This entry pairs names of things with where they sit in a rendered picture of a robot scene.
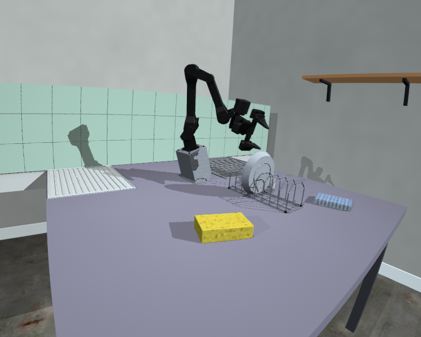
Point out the white round plate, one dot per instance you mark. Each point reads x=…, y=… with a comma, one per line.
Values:
x=258, y=163

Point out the grey wire dish rack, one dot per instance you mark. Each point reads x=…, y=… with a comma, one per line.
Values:
x=278, y=197

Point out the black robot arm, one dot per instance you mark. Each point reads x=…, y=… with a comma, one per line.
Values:
x=241, y=107

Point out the white ribbed draining mat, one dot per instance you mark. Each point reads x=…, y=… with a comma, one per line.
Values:
x=85, y=180

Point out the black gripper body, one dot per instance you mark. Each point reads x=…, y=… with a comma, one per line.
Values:
x=249, y=128

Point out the yellow sponge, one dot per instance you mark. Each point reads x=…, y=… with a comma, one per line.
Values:
x=222, y=227

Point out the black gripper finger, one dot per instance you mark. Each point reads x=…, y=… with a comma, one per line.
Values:
x=261, y=120
x=250, y=146

